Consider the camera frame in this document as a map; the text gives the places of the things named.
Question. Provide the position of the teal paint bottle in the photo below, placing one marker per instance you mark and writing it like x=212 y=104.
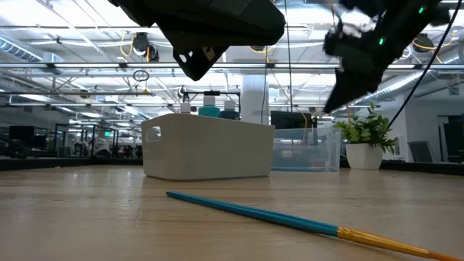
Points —
x=209 y=111

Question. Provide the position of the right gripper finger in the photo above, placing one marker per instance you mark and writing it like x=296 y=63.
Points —
x=351 y=88

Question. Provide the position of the dark blue paint bottle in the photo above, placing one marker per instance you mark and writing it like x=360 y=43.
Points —
x=229 y=115

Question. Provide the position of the grey office chair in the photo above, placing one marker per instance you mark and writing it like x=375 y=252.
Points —
x=420 y=152

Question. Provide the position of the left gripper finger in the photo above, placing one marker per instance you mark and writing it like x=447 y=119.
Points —
x=239 y=25
x=197 y=63

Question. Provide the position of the green plant in white pot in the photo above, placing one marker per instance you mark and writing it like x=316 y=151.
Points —
x=363 y=157

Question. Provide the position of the black background station frame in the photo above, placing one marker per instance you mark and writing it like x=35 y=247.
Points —
x=212 y=93

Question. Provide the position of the black monitor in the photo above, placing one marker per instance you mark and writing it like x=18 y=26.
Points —
x=455 y=137

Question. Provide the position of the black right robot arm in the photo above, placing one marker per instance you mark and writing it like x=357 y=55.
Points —
x=409 y=21

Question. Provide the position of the black screen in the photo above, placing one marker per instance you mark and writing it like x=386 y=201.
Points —
x=290 y=121

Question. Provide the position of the clear plastic bin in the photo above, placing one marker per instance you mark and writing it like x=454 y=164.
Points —
x=308 y=152

